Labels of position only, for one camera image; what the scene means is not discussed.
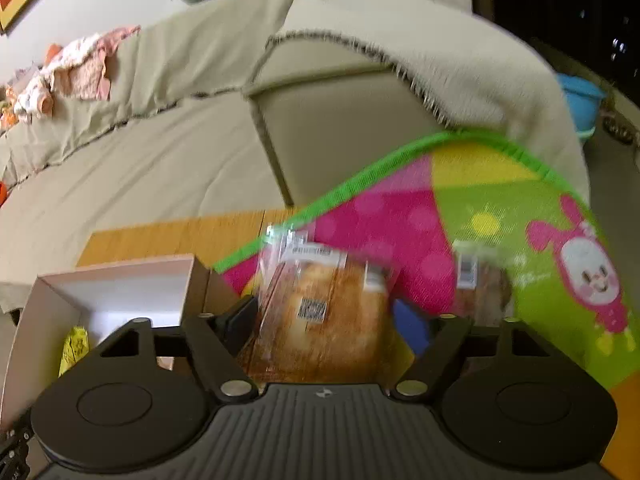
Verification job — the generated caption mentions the golden bread loaf packet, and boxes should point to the golden bread loaf packet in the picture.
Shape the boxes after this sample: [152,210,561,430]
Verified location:
[237,225,401,386]

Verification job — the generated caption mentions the dark window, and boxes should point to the dark window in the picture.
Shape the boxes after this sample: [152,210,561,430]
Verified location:
[470,0,640,93]

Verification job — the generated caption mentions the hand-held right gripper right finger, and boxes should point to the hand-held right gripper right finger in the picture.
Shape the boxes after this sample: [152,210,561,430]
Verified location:
[392,300,548,402]

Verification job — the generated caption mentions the beige fringed throw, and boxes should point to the beige fringed throw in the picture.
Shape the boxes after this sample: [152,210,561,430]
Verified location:
[250,0,591,201]

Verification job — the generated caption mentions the colourful cartoon play mat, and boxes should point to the colourful cartoon play mat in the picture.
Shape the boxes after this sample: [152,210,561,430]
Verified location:
[212,129,640,467]

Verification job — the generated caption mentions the yellow snack packet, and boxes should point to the yellow snack packet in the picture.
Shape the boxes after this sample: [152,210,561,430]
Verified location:
[58,326,90,377]

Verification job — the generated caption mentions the pink cardboard box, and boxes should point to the pink cardboard box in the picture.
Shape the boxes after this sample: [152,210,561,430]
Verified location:
[0,254,243,431]

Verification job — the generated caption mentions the pile of pink clothes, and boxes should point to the pile of pink clothes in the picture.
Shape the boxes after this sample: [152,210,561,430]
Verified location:
[12,25,142,120]

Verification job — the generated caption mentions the beige sofa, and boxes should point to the beige sofa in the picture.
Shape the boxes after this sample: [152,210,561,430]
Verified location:
[0,0,591,311]

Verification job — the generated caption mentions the blue plastic basin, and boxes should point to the blue plastic basin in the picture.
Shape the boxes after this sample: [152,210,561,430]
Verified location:
[556,72,609,133]

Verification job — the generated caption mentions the round bread bun packet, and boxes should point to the round bread bun packet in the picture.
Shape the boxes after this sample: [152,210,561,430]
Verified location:
[452,240,516,328]

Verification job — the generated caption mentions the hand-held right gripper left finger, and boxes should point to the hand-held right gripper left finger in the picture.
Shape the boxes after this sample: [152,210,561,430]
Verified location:
[100,295,258,405]

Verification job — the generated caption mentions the small yellow plush toys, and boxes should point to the small yellow plush toys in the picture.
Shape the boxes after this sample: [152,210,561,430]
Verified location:
[0,85,23,132]

